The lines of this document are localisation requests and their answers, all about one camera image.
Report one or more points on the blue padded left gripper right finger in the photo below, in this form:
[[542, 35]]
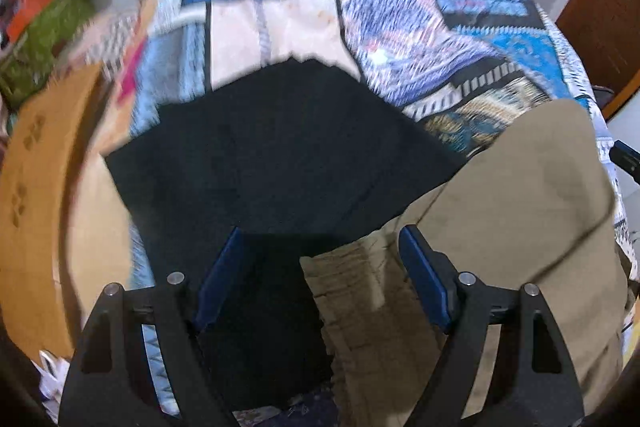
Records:
[[533, 382]]

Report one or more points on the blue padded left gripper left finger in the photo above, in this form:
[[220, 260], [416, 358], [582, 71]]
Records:
[[109, 382]]

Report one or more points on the white crumpled cloth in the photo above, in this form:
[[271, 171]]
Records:
[[53, 372]]

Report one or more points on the wooden lap desk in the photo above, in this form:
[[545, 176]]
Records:
[[64, 230]]

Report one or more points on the black folded garment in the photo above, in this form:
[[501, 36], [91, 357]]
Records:
[[302, 159]]

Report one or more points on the green patterned storage bag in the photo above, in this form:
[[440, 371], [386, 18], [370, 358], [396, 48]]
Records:
[[29, 64]]

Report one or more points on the patchwork patterned bed quilt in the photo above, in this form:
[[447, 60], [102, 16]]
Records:
[[463, 70]]

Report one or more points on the wooden door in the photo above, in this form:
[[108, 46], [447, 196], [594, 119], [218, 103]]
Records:
[[605, 34]]

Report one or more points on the orange box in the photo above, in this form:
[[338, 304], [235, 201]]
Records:
[[26, 12]]

